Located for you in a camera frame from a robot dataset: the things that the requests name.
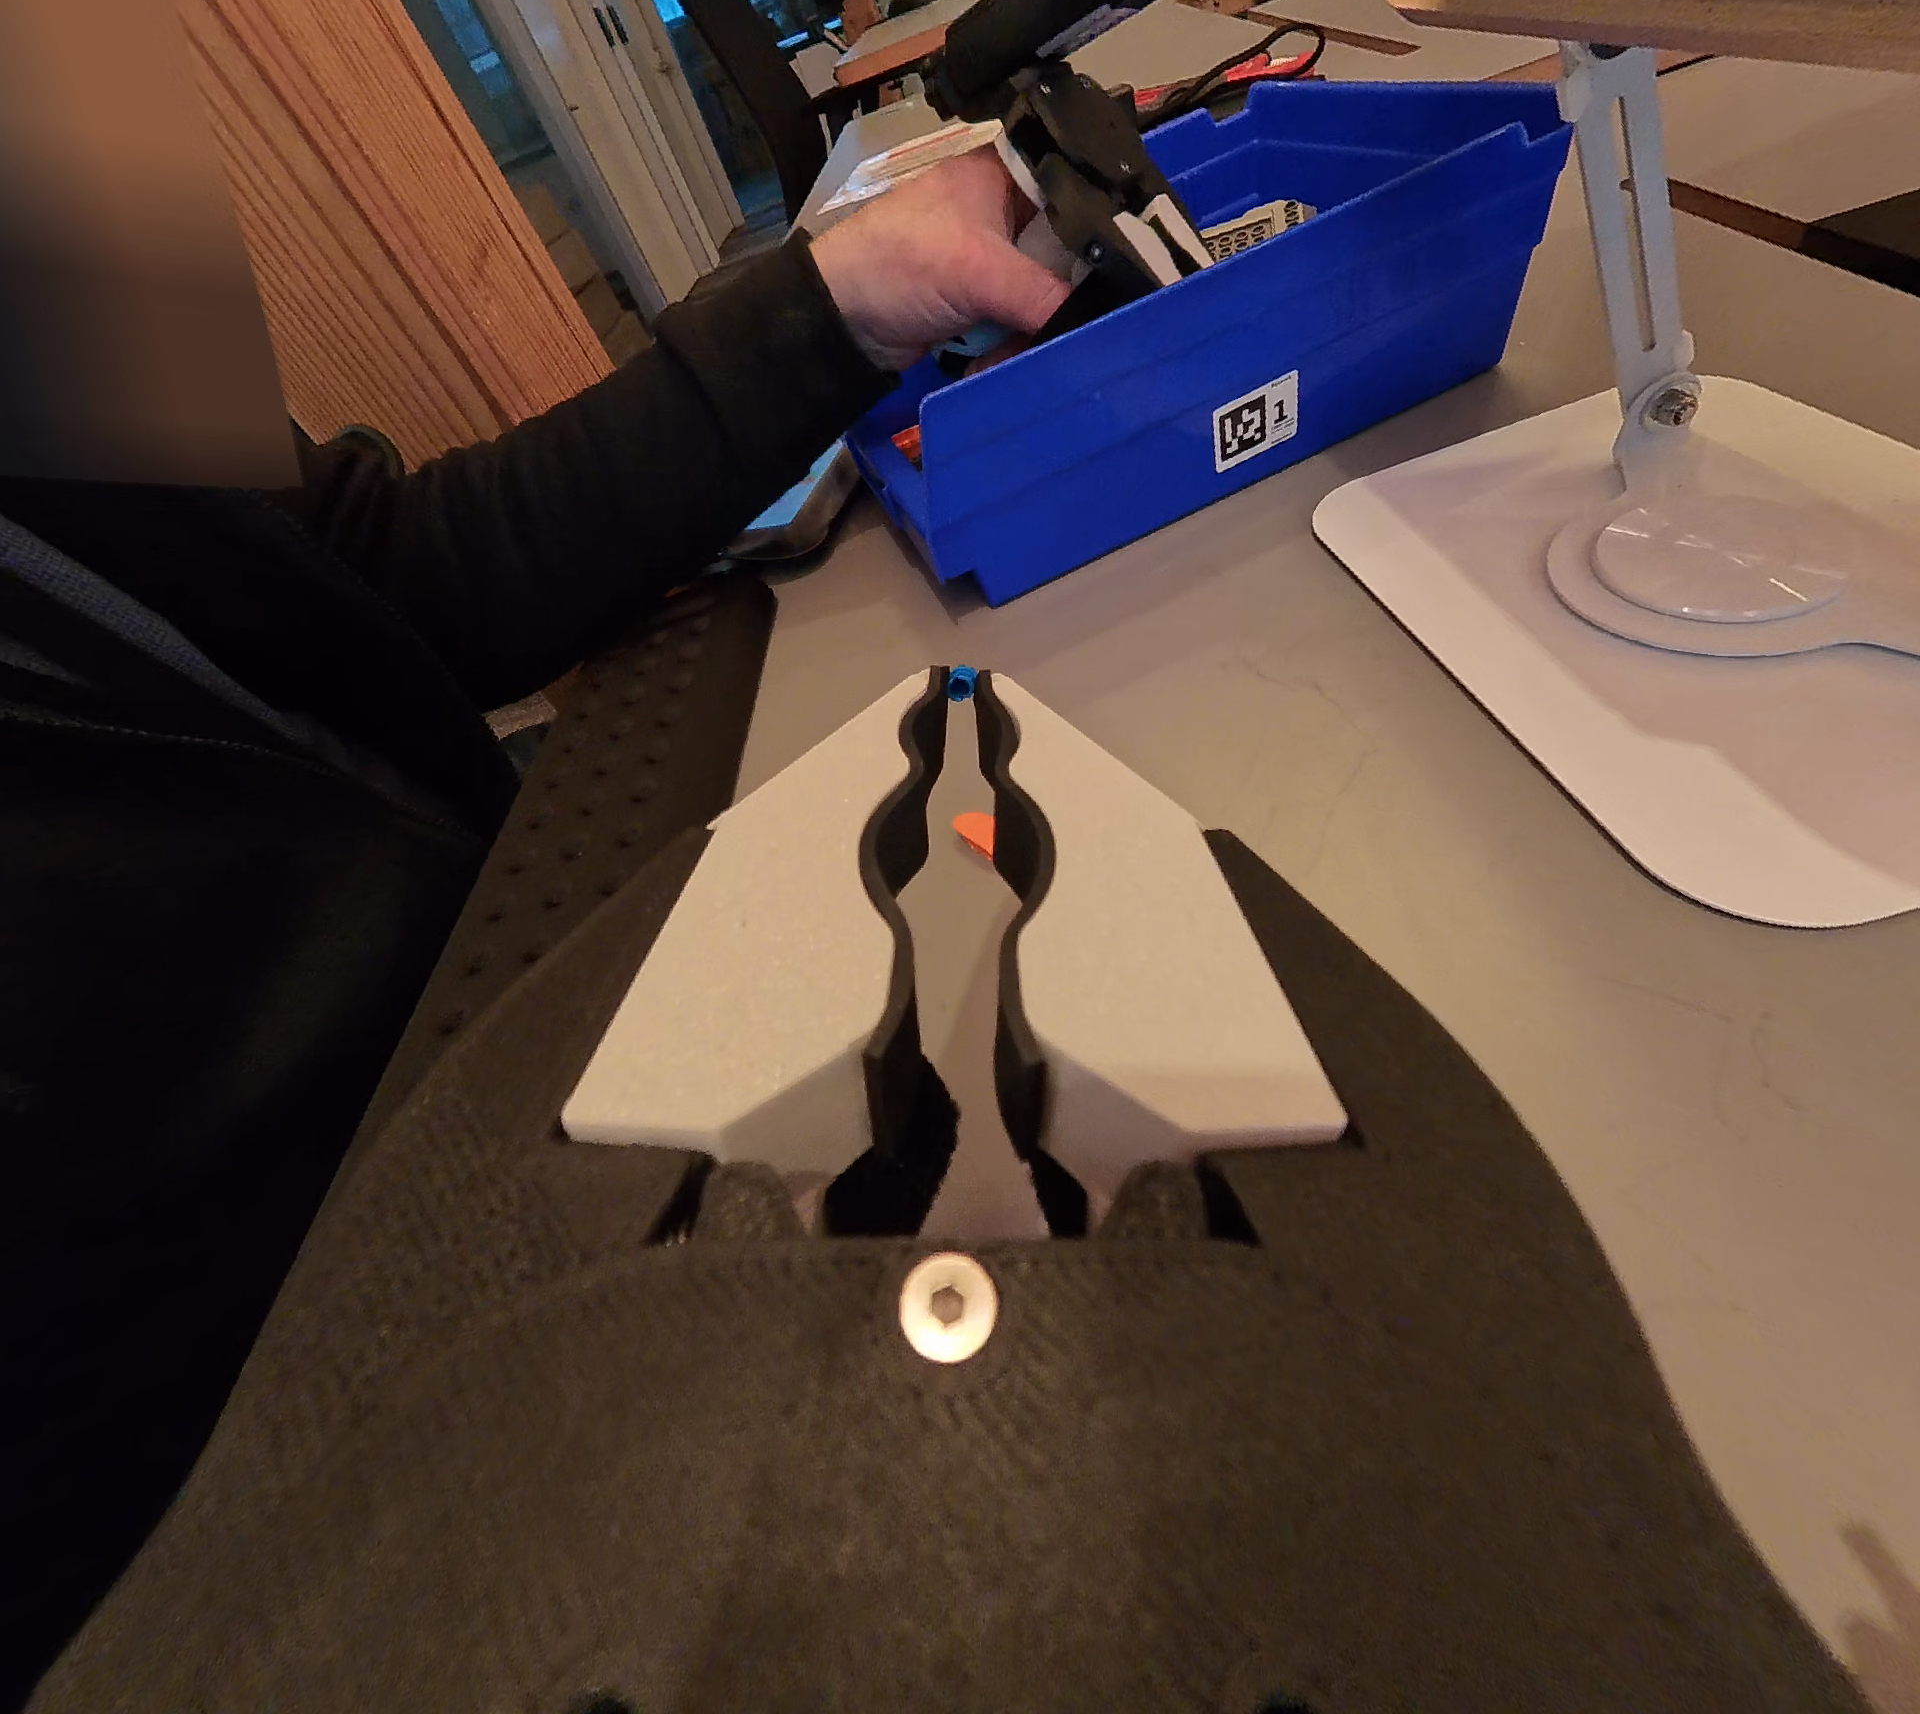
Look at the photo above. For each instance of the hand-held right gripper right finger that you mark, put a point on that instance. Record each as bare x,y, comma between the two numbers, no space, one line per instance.
1170,995

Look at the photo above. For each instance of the large grey building assembly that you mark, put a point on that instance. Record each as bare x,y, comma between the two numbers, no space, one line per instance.
1252,233

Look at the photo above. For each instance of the person's left hand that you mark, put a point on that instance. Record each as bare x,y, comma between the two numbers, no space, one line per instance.
931,258

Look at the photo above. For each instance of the white red paper packet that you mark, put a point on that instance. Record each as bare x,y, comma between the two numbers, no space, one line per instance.
900,168

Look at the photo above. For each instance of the white book stand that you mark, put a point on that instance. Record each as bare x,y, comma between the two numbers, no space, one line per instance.
1500,635

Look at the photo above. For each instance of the small orange wedge piece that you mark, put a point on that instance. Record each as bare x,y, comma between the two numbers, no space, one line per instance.
972,832

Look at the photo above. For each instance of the blue plastic bin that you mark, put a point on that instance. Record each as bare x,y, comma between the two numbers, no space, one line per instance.
1351,305

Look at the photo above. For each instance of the oak wooden post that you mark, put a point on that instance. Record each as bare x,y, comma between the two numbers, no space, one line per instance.
374,168

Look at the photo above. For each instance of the black office chair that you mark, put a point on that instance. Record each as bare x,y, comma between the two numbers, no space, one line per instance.
734,49

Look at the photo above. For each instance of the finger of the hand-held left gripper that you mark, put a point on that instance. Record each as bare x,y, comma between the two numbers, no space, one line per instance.
1136,244
1178,228

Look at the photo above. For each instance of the grey wood-edged table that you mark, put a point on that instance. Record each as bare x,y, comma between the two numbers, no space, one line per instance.
1424,34

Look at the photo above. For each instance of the smartphone in leather holder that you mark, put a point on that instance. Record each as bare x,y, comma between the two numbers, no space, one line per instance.
794,515

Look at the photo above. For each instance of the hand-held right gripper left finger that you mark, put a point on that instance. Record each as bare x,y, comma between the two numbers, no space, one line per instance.
721,995

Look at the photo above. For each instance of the black perforated pad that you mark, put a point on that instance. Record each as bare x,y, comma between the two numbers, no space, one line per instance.
630,755

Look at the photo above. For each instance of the white framed glass door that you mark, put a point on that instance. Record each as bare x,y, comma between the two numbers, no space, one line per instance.
519,18

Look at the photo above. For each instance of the person's left forearm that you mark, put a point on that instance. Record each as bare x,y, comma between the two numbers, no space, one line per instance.
600,469

